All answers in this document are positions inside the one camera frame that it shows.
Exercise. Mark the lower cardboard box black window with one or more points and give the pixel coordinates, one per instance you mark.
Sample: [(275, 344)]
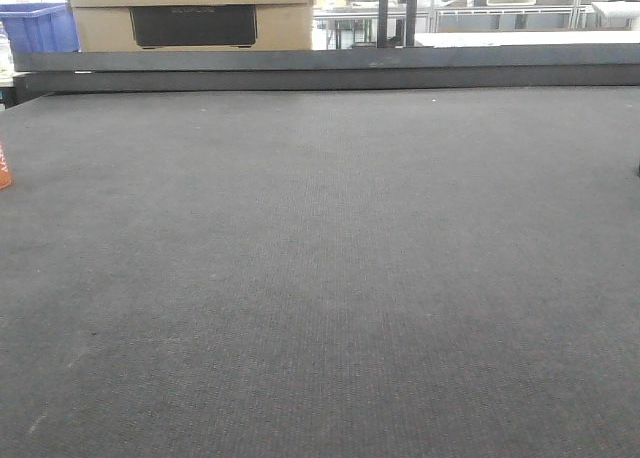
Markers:
[(178, 28)]

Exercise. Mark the dark grey foam board stack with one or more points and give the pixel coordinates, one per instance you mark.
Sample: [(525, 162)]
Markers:
[(332, 70)]

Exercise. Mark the white background table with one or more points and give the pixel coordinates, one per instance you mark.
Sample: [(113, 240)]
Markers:
[(533, 38)]

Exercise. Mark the blue plastic crate background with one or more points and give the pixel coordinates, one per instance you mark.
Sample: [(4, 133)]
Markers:
[(40, 27)]

